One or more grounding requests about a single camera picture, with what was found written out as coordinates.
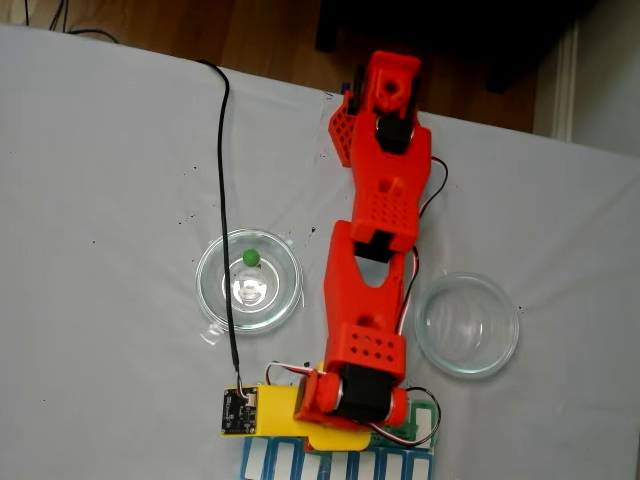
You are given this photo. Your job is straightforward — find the blue weekly pill organizer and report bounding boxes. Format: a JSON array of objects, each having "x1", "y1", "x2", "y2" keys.
[{"x1": 240, "y1": 432, "x2": 434, "y2": 480}]

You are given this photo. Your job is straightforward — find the green weekly pill organizer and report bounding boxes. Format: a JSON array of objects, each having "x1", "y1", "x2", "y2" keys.
[{"x1": 368, "y1": 397, "x2": 442, "y2": 450}]

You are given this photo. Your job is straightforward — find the clear glass bowl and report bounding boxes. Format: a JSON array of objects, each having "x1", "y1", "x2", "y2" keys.
[
  {"x1": 194, "y1": 228, "x2": 305, "y2": 336},
  {"x1": 414, "y1": 272, "x2": 521, "y2": 380}
]

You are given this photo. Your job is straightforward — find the white plastic table cover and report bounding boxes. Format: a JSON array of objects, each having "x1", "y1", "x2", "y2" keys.
[{"x1": 0, "y1": 23, "x2": 640, "y2": 480}]

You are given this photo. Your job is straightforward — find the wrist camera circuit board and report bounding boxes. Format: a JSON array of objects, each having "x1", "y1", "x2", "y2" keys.
[{"x1": 222, "y1": 388, "x2": 260, "y2": 435}]

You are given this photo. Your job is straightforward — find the black camera cable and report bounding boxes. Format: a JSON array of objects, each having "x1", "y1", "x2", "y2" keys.
[{"x1": 196, "y1": 58, "x2": 247, "y2": 399}]

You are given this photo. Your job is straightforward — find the white wall trim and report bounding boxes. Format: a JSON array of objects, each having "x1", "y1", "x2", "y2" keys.
[{"x1": 552, "y1": 19, "x2": 584, "y2": 141}]

